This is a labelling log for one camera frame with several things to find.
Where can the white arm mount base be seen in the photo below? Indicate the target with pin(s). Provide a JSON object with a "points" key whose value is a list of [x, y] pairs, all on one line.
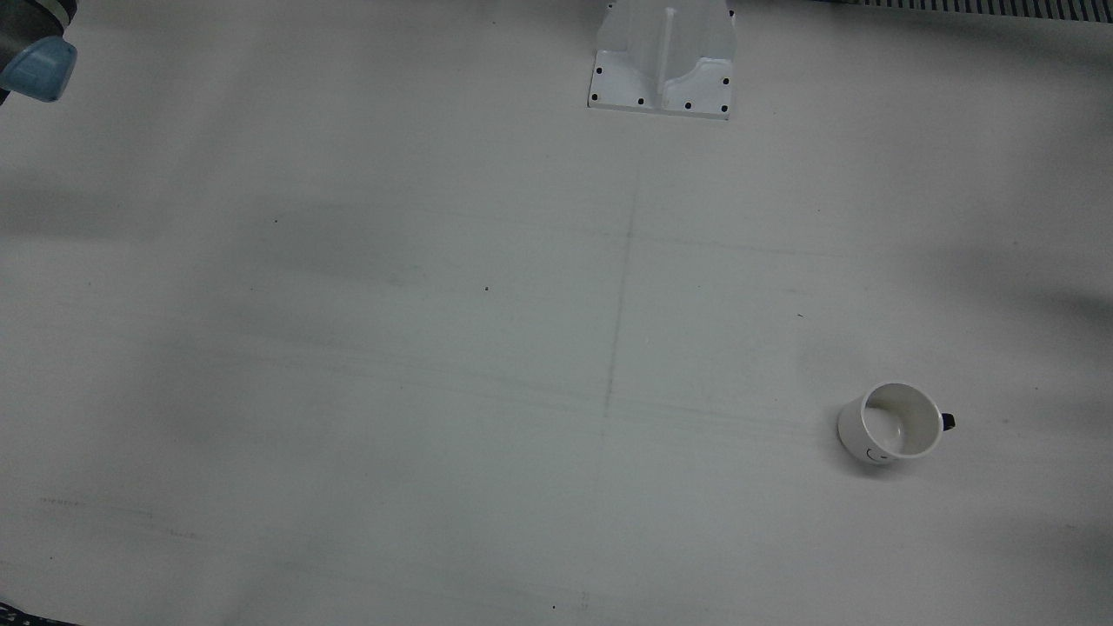
{"points": [[665, 61]]}

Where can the ribbed metal rail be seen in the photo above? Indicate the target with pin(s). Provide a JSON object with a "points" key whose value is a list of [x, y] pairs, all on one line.
{"points": [[991, 5]]}

